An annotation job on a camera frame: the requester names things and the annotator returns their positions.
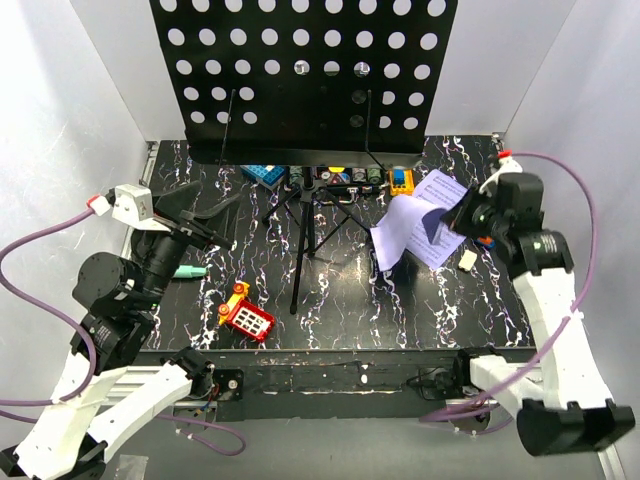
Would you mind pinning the yellow toy brick tray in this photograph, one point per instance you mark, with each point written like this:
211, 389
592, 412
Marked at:
401, 182

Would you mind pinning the small white block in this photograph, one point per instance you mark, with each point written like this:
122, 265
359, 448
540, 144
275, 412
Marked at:
467, 261

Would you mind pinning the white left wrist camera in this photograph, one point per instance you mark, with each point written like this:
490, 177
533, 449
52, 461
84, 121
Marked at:
131, 205

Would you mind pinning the black music stand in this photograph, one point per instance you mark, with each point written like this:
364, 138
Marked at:
326, 83

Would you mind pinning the sheet music page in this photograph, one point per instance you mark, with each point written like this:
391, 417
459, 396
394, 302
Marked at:
444, 191
393, 232

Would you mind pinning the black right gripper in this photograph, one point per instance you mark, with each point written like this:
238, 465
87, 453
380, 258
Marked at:
456, 216

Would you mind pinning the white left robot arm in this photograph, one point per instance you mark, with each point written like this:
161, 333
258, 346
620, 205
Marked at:
186, 374

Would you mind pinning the mint green toy microphone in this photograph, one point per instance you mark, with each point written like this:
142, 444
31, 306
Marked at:
189, 272

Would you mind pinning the orange blue toy brick stack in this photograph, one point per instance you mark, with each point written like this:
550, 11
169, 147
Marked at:
486, 242

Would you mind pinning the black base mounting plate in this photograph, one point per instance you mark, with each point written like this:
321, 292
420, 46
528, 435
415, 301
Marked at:
346, 384

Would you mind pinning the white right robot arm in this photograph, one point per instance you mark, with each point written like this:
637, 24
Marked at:
559, 400

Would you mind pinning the blue toy brick block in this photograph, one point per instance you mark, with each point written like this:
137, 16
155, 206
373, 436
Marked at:
268, 176

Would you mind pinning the black poker chip case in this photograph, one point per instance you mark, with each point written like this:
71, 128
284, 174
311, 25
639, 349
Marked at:
346, 183

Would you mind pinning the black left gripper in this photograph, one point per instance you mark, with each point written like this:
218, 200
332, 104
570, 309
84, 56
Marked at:
179, 205

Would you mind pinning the red yellow toy brick house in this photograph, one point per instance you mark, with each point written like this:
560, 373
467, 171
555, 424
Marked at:
242, 315

